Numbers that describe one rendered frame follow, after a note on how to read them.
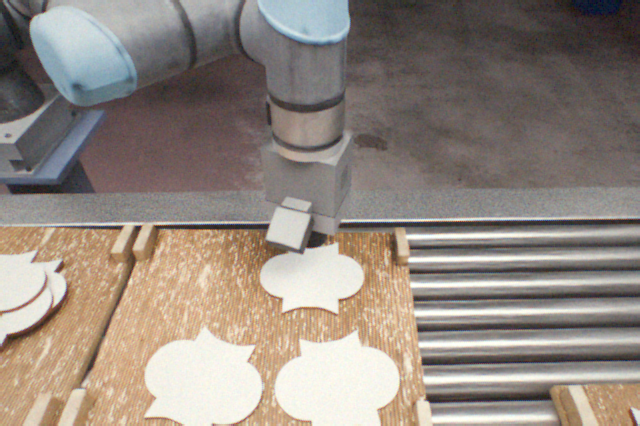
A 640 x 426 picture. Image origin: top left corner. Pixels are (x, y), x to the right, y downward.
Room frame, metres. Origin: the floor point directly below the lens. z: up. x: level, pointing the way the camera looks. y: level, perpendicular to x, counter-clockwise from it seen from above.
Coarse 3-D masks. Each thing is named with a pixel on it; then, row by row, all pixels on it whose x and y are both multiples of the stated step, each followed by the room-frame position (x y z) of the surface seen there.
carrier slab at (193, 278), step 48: (192, 240) 0.47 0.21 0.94; (240, 240) 0.47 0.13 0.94; (336, 240) 0.47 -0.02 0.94; (384, 240) 0.47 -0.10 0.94; (144, 288) 0.37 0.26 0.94; (192, 288) 0.38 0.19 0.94; (240, 288) 0.38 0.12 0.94; (384, 288) 0.38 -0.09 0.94; (144, 336) 0.30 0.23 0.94; (192, 336) 0.30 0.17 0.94; (240, 336) 0.30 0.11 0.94; (288, 336) 0.30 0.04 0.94; (336, 336) 0.30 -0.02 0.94; (384, 336) 0.30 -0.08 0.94; (96, 384) 0.23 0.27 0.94; (144, 384) 0.23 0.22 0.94
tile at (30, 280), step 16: (0, 256) 0.41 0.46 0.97; (16, 256) 0.41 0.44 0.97; (32, 256) 0.41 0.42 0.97; (0, 272) 0.38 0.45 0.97; (16, 272) 0.38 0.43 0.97; (32, 272) 0.38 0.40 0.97; (0, 288) 0.35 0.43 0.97; (16, 288) 0.35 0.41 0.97; (32, 288) 0.35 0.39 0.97; (0, 304) 0.32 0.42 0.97; (16, 304) 0.32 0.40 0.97
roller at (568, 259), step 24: (408, 264) 0.44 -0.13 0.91; (432, 264) 0.44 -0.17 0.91; (456, 264) 0.44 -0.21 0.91; (480, 264) 0.44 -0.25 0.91; (504, 264) 0.44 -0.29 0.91; (528, 264) 0.44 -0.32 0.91; (552, 264) 0.44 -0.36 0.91; (576, 264) 0.44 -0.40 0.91; (600, 264) 0.44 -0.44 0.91; (624, 264) 0.44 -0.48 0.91
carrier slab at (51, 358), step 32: (64, 256) 0.43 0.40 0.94; (96, 256) 0.43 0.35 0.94; (96, 288) 0.37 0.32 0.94; (64, 320) 0.32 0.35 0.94; (96, 320) 0.32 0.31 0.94; (32, 352) 0.27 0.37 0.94; (64, 352) 0.27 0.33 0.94; (0, 384) 0.23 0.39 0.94; (32, 384) 0.23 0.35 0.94; (64, 384) 0.23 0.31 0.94; (0, 416) 0.19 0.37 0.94
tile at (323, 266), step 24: (264, 264) 0.41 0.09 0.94; (288, 264) 0.41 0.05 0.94; (312, 264) 0.41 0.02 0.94; (336, 264) 0.41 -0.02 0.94; (264, 288) 0.37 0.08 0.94; (288, 288) 0.37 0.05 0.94; (312, 288) 0.37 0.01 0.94; (336, 288) 0.37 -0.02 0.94; (360, 288) 0.37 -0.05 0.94; (288, 312) 0.33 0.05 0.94; (336, 312) 0.33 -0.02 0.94
